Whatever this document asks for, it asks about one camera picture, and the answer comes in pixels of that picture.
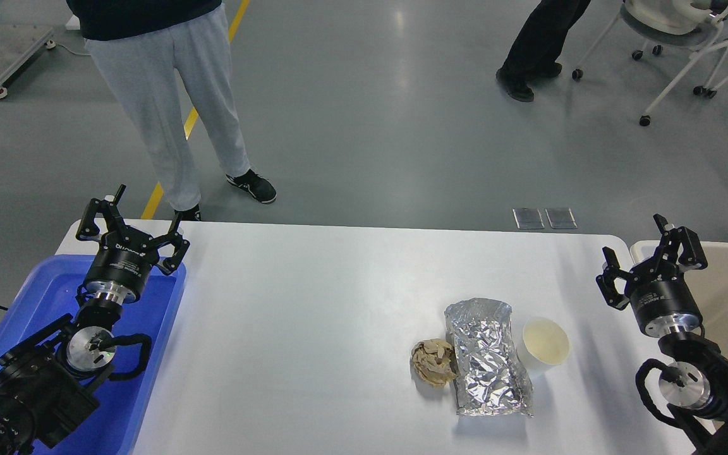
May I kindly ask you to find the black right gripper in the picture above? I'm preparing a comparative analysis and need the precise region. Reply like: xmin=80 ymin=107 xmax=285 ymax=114
xmin=595 ymin=214 xmax=708 ymax=339

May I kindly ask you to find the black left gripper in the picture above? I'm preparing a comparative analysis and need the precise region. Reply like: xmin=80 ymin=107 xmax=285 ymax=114
xmin=75 ymin=185 xmax=190 ymax=303

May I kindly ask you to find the white paper cup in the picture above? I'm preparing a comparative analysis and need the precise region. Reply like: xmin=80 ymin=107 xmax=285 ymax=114
xmin=518 ymin=317 xmax=571 ymax=379

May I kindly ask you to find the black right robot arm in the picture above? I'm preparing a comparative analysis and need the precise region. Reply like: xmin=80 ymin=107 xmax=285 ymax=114
xmin=596 ymin=214 xmax=728 ymax=454

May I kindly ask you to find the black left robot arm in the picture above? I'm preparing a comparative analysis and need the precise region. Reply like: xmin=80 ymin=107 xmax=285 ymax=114
xmin=0 ymin=185 xmax=199 ymax=454

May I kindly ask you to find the blue plastic bin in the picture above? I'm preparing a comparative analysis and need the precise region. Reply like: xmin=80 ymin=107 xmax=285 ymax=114
xmin=0 ymin=254 xmax=188 ymax=455

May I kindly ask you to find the right metal floor plate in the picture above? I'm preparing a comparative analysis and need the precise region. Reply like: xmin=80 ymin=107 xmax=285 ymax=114
xmin=544 ymin=207 xmax=578 ymax=230

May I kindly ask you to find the metal floor plate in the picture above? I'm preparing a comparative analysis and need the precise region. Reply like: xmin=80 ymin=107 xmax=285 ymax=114
xmin=512 ymin=207 xmax=544 ymax=230
xmin=544 ymin=207 xmax=578 ymax=230

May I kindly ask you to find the left metal floor plate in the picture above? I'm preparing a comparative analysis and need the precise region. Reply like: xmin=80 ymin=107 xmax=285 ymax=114
xmin=512 ymin=207 xmax=544 ymax=230

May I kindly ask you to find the silver foil bag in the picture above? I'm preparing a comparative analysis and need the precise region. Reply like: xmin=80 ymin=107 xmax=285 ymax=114
xmin=444 ymin=298 xmax=534 ymax=418

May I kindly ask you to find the person in grey trousers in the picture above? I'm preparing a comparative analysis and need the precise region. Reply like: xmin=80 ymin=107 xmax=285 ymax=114
xmin=68 ymin=1 xmax=277 ymax=221

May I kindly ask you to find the person in black trousers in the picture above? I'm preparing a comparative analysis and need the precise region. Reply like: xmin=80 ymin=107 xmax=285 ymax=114
xmin=496 ymin=1 xmax=590 ymax=102

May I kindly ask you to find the crumpled brown paper ball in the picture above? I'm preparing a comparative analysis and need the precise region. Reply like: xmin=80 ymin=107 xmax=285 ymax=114
xmin=411 ymin=339 xmax=457 ymax=387

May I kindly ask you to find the white office chair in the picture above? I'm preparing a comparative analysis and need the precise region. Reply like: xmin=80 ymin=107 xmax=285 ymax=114
xmin=571 ymin=1 xmax=728 ymax=127

